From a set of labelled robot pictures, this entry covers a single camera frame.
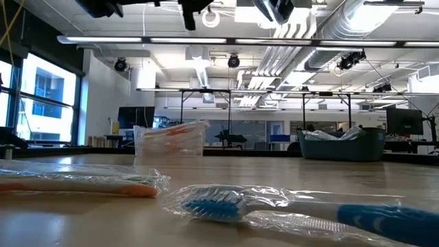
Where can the black gantry frame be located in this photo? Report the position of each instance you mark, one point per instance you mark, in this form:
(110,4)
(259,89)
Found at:
(349,116)
(205,90)

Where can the dark teal plastic bin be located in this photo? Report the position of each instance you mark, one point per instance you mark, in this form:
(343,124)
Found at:
(372,147)

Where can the blue storage bin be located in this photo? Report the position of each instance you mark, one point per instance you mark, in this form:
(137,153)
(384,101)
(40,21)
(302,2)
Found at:
(279,138)

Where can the white light strip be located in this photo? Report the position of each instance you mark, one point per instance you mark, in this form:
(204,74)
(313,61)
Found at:
(103,39)
(267,41)
(188,40)
(360,43)
(422,44)

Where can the green toothbrush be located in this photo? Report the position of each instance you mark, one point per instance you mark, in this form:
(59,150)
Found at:
(85,171)
(317,135)

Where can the black office chair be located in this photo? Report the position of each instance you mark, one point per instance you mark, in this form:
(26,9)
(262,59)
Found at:
(10,137)

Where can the blue toothbrush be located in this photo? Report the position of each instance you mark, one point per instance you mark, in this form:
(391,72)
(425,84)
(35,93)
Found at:
(377,219)
(350,133)

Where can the black computer monitor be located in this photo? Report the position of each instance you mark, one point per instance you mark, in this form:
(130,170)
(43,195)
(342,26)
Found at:
(404,120)
(135,117)

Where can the orange toothbrush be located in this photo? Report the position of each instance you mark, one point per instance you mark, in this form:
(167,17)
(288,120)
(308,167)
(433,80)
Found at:
(164,147)
(178,131)
(137,190)

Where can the clear plastic bin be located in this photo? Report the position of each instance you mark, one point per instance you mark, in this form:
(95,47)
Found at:
(195,149)

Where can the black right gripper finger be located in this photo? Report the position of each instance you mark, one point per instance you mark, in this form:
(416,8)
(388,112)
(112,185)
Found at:
(278,10)

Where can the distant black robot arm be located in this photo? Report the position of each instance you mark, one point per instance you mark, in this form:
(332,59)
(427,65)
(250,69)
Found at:
(236,138)

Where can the small black ceiling camera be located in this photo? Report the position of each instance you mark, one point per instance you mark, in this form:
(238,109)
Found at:
(382,88)

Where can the silver finned ceiling duct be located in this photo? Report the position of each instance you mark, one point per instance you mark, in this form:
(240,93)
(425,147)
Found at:
(274,61)

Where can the black overhead crossbar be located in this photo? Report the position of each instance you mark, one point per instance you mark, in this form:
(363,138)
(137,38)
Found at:
(230,40)

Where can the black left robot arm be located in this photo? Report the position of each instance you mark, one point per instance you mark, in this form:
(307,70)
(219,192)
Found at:
(99,7)

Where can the wooden pallets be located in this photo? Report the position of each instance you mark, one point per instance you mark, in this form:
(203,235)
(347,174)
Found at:
(99,141)

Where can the black ceiling camera cluster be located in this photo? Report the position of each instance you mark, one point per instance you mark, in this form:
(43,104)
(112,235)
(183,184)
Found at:
(350,61)

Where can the yellow container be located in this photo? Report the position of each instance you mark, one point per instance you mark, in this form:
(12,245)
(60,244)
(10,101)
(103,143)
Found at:
(115,128)

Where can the large window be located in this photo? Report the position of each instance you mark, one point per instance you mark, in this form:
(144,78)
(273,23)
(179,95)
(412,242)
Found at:
(48,120)

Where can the black monitor stand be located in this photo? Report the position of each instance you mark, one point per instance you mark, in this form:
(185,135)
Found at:
(433,127)

